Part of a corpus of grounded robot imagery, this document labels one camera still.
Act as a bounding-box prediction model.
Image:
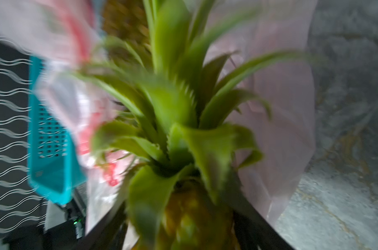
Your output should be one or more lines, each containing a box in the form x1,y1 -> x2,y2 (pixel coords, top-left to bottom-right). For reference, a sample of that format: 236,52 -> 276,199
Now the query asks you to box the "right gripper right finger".
233,210 -> 294,250

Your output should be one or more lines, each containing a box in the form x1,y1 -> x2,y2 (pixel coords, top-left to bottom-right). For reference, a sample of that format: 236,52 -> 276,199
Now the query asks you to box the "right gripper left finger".
73,202 -> 128,250

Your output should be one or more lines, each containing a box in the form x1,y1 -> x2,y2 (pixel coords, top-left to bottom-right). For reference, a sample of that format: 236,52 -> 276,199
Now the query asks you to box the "small orange pineapple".
76,1 -> 303,250

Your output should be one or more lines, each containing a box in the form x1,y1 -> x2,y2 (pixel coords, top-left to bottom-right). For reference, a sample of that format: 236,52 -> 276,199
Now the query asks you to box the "pink strawberry plastic bag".
0,1 -> 317,225

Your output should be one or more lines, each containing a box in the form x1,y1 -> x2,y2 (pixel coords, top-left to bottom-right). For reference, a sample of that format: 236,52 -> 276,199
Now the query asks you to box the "large yellow-green pineapple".
101,0 -> 151,67

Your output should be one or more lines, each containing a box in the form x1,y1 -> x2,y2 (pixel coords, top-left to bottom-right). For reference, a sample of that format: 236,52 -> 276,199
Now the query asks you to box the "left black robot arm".
1,188 -> 87,250

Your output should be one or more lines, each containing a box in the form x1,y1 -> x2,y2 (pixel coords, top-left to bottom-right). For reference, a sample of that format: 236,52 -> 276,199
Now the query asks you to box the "teal plastic basket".
27,56 -> 86,205

